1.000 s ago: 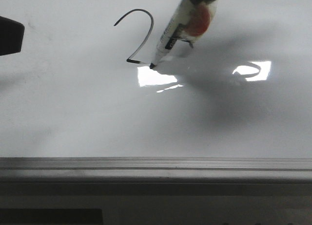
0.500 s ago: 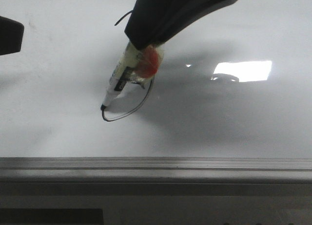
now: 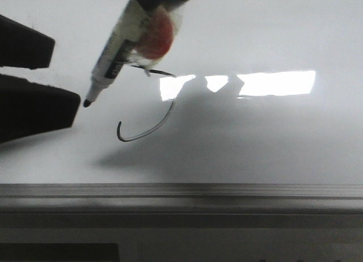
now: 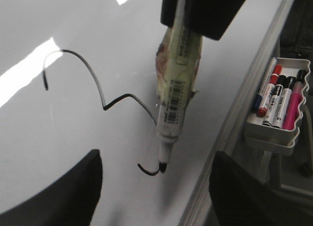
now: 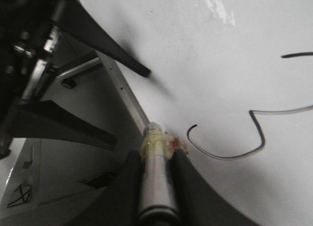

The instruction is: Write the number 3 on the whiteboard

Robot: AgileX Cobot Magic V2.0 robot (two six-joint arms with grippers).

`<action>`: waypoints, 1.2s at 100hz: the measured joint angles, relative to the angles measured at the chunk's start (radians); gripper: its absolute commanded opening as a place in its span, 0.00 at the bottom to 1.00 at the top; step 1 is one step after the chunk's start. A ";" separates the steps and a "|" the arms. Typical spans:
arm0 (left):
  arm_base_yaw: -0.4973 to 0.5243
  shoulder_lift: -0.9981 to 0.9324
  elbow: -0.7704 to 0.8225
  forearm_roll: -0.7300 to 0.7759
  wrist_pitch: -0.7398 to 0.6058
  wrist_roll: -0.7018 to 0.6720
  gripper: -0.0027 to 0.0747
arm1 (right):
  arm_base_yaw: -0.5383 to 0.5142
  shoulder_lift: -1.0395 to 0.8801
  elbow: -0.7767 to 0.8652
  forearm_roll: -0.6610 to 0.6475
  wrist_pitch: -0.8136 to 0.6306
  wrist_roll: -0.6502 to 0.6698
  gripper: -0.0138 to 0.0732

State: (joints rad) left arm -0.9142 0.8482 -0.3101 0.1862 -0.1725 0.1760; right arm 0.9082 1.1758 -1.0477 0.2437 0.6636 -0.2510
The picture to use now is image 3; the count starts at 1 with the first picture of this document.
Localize red magnet taped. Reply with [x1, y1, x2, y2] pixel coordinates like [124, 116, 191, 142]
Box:
[129, 5, 183, 70]

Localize white black whiteboard marker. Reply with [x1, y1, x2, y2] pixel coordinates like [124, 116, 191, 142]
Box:
[83, 0, 150, 108]

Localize white whiteboard with aluminium frame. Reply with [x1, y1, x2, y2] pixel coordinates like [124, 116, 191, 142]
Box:
[1, 0, 362, 212]

